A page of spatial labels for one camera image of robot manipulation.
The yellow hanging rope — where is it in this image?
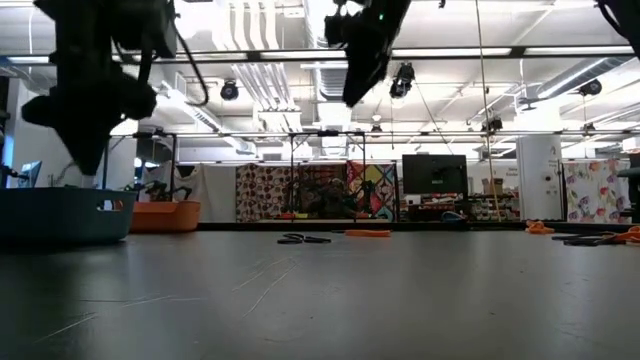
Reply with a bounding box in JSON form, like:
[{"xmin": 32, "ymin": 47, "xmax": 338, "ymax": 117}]
[{"xmin": 473, "ymin": 0, "xmax": 503, "ymax": 224}]

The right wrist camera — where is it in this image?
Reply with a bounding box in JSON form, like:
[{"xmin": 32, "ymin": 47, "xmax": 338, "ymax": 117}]
[{"xmin": 323, "ymin": 12, "xmax": 351, "ymax": 49}]

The computer monitor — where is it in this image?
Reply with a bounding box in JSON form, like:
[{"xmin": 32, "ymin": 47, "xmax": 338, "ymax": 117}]
[{"xmin": 17, "ymin": 159, "xmax": 44, "ymax": 189}]

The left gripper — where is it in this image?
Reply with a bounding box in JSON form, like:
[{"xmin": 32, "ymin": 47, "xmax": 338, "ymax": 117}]
[{"xmin": 22, "ymin": 29, "xmax": 159, "ymax": 176}]

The black background station frame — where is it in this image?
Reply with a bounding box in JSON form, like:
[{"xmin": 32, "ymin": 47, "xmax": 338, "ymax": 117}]
[
  {"xmin": 288, "ymin": 129, "xmax": 369, "ymax": 222},
  {"xmin": 102, "ymin": 131, "xmax": 179, "ymax": 202}
]

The colourful quilt cloth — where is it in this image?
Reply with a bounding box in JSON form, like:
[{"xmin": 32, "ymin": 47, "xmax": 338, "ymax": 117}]
[{"xmin": 346, "ymin": 160, "xmax": 397, "ymax": 222}]

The orange plastic basket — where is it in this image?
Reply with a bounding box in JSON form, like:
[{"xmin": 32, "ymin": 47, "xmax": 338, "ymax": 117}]
[{"xmin": 129, "ymin": 200, "xmax": 202, "ymax": 233}]

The white cloth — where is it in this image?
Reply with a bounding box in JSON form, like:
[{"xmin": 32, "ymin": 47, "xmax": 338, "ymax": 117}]
[{"xmin": 142, "ymin": 160, "xmax": 210, "ymax": 202}]

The slate blue plastic basket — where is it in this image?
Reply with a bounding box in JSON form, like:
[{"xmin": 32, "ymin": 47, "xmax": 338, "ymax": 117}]
[{"xmin": 0, "ymin": 187, "xmax": 138, "ymax": 245}]

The storage shelf with goods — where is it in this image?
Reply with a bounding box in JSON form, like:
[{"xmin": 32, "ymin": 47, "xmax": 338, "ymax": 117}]
[{"xmin": 399, "ymin": 192, "xmax": 519, "ymax": 223}]

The dark red patterned cloth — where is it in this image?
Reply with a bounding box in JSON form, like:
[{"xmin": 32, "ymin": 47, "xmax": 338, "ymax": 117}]
[{"xmin": 298, "ymin": 163, "xmax": 350, "ymax": 201}]

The brown circle-patterned cloth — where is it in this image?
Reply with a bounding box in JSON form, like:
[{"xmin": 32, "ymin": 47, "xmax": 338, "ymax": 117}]
[{"xmin": 235, "ymin": 163, "xmax": 301, "ymax": 224}]

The black overhead light bar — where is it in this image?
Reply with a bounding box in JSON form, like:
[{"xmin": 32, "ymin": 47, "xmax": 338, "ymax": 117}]
[{"xmin": 0, "ymin": 46, "xmax": 640, "ymax": 65}]

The person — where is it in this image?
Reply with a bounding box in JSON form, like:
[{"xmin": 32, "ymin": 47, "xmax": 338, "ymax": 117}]
[{"xmin": 312, "ymin": 177, "xmax": 359, "ymax": 220}]

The black wall screen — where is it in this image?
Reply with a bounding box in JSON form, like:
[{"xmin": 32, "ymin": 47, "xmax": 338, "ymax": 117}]
[{"xmin": 401, "ymin": 154, "xmax": 469, "ymax": 196}]

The floral curtain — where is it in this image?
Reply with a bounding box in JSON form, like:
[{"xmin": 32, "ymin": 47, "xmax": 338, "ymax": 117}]
[{"xmin": 563, "ymin": 159, "xmax": 632, "ymax": 224}]

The white pillar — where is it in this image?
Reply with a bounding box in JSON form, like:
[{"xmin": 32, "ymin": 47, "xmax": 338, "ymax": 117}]
[{"xmin": 516, "ymin": 134, "xmax": 565, "ymax": 222}]

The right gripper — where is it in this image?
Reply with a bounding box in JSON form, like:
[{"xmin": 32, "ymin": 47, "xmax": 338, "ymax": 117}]
[{"xmin": 343, "ymin": 0, "xmax": 414, "ymax": 108}]

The black metal table frame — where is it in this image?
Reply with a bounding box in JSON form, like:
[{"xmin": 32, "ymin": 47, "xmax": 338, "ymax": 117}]
[{"xmin": 199, "ymin": 221, "xmax": 640, "ymax": 234}]

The silver ventilation duct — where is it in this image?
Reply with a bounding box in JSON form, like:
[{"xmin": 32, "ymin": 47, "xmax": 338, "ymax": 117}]
[{"xmin": 303, "ymin": 0, "xmax": 374, "ymax": 101}]

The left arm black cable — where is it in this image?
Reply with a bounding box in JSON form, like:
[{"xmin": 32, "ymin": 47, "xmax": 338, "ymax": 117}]
[{"xmin": 172, "ymin": 27, "xmax": 210, "ymax": 108}]

